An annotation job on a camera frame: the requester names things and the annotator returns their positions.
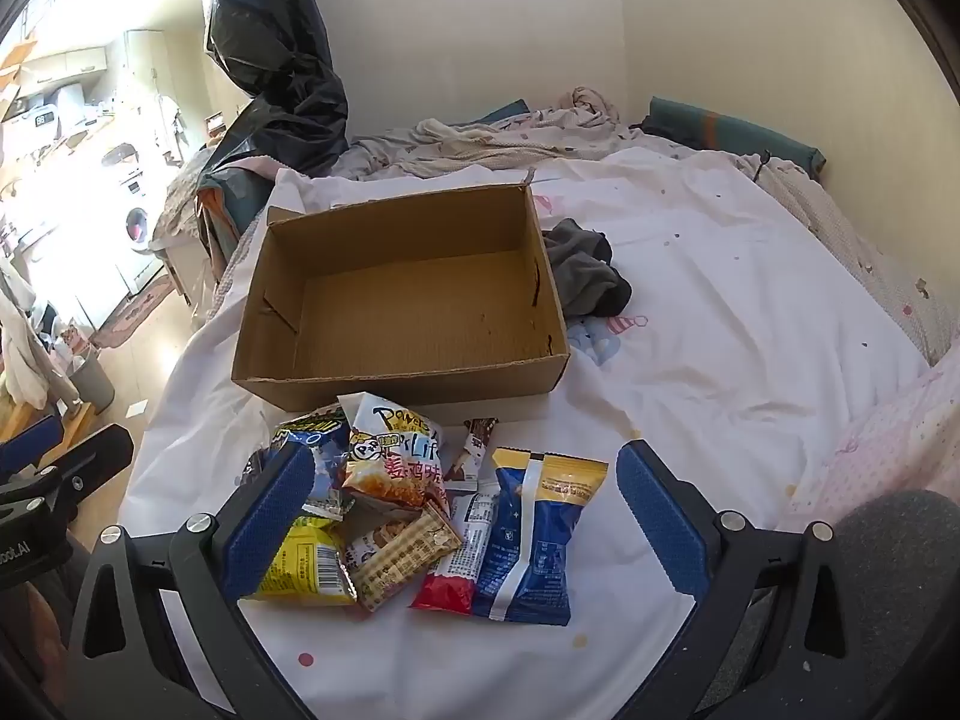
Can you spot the red and white snack packet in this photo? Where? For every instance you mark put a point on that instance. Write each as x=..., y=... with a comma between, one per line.
x=450, y=577

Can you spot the blue yellow-topped snack packet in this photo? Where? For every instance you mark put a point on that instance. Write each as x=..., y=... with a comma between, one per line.
x=540, y=547

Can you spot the pink quilted blanket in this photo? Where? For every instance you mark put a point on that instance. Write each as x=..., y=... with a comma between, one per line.
x=900, y=435

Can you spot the patterned floor mat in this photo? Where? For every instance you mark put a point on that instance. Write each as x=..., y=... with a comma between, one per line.
x=127, y=315

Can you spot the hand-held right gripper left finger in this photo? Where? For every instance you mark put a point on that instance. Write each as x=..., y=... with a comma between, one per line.
x=270, y=517

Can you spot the beige crumpled blanket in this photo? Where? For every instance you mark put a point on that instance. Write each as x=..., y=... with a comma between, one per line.
x=480, y=142

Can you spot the white printed bed sheet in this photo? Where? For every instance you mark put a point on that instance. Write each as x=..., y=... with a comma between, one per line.
x=712, y=315

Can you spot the green pillow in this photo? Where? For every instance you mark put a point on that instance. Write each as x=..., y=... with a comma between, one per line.
x=720, y=127

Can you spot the white cartoon snack packet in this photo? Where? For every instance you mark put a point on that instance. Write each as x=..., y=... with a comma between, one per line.
x=390, y=435

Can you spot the white washing machine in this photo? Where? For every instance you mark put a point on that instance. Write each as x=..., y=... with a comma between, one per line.
x=137, y=223

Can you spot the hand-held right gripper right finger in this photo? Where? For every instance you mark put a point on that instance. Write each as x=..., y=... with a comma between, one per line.
x=660, y=517

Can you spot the white hanging garment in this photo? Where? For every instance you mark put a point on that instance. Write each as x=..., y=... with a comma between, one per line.
x=26, y=360

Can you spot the dark grey garment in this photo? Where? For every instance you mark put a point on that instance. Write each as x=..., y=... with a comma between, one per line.
x=589, y=274

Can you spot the teal and orange folded mat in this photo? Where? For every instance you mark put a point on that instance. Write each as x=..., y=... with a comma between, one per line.
x=229, y=202

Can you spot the brown cardboard box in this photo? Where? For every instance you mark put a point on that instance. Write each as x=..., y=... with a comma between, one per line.
x=420, y=300

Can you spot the waffle biscuit packet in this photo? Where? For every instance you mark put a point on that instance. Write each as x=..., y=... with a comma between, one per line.
x=397, y=551

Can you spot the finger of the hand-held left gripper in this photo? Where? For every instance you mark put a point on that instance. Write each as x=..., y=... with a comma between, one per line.
x=30, y=444
x=94, y=461

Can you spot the wooden stool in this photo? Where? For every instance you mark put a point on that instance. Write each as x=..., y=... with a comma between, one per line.
x=75, y=420

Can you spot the grey trash bin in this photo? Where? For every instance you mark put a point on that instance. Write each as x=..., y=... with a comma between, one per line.
x=94, y=382

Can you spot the black plastic bag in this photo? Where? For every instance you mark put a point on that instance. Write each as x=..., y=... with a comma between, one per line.
x=277, y=52

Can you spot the brown chocolate bar packet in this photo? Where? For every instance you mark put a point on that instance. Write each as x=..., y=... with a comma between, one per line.
x=469, y=450

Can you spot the yellow snack packet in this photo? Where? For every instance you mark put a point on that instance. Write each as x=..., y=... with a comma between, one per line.
x=300, y=562

